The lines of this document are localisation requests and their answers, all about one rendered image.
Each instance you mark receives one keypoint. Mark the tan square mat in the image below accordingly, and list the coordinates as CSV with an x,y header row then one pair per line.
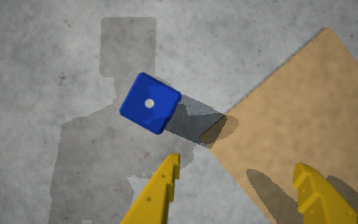
x,y
306,111

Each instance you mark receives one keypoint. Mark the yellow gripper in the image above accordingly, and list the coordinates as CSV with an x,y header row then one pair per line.
x,y
317,199

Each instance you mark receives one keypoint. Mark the blue die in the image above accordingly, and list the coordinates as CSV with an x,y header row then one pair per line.
x,y
150,103

